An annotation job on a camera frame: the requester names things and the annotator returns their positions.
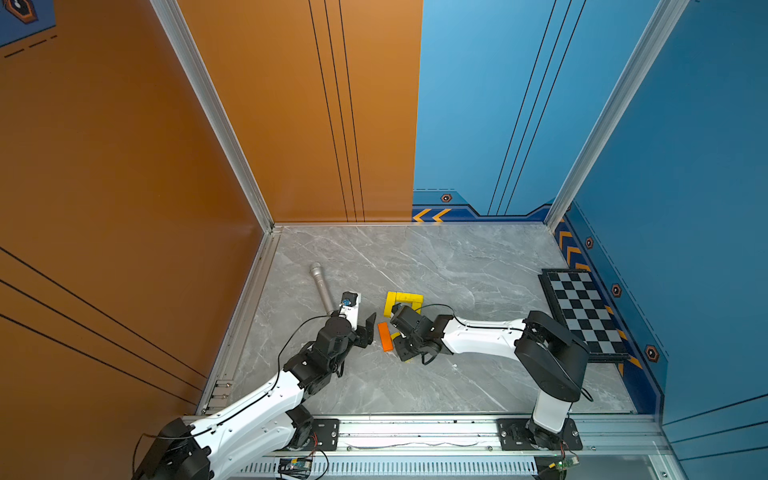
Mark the left circuit board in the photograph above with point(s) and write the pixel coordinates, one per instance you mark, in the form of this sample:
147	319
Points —
298	468

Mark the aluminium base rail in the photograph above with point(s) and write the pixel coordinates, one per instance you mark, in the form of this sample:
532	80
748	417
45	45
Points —
458	446

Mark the black white chessboard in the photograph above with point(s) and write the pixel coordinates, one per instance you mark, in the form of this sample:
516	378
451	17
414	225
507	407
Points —
576	302

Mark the grey microphone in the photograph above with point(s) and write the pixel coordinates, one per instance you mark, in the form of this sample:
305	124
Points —
317	274

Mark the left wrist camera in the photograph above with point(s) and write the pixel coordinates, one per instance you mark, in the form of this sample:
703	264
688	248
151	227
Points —
349	307

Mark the yellow block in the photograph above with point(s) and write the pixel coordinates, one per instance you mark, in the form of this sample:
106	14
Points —
391	299
415	301

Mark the right circuit board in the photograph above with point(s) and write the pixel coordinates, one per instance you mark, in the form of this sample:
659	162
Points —
551	468

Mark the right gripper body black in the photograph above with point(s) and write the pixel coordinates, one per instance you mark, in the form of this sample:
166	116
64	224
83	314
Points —
407	348

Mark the circuit board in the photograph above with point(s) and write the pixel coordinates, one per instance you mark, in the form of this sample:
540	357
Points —
551	468
298	468

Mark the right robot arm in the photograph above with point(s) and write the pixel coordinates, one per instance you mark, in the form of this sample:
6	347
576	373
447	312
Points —
554	357

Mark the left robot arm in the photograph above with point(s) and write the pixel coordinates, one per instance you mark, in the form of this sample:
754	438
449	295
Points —
269	419

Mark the orange block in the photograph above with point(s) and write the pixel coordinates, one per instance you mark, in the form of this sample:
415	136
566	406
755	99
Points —
385	337

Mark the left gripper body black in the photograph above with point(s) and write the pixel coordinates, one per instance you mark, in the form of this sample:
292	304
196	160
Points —
361	337

